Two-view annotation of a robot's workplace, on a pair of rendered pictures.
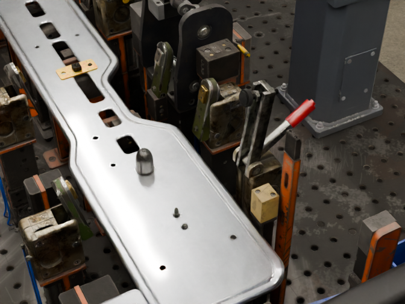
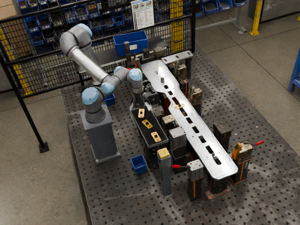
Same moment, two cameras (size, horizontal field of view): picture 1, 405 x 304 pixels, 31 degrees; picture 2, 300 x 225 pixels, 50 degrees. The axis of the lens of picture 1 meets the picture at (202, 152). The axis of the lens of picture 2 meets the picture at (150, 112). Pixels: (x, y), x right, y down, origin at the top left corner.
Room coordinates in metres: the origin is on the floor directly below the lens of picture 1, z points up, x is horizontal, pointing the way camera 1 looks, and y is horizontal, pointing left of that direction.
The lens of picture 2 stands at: (3.05, 0.38, 2.70)
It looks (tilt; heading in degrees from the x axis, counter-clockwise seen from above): 44 degrees down; 191
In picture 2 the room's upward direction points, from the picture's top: 6 degrees counter-clockwise
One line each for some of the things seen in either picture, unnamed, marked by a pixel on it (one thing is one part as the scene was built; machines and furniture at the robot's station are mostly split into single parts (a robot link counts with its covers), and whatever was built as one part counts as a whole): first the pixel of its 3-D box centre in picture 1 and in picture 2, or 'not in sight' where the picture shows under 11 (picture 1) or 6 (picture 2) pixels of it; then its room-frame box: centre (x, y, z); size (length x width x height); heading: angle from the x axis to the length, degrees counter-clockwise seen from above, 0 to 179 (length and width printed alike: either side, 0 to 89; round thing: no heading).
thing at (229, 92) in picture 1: (223, 162); not in sight; (1.07, -0.04, 0.88); 0.11 x 0.09 x 0.37; 118
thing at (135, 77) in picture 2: not in sight; (135, 78); (1.50, 0.01, 1.49); 0.09 x 0.08 x 0.11; 62
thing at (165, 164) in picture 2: not in sight; (165, 174); (1.82, 0.20, 0.92); 0.08 x 0.08 x 0.44; 28
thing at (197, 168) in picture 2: not in sight; (194, 181); (1.83, 0.39, 0.88); 0.11 x 0.10 x 0.36; 118
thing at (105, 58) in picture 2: not in sight; (120, 53); (0.53, -0.33, 1.02); 0.90 x 0.22 x 0.03; 118
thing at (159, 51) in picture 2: not in sight; (159, 64); (0.52, 0.03, 0.88); 0.08 x 0.08 x 0.36; 28
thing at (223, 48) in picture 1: (217, 130); not in sight; (1.13, -0.03, 0.91); 0.07 x 0.05 x 0.42; 118
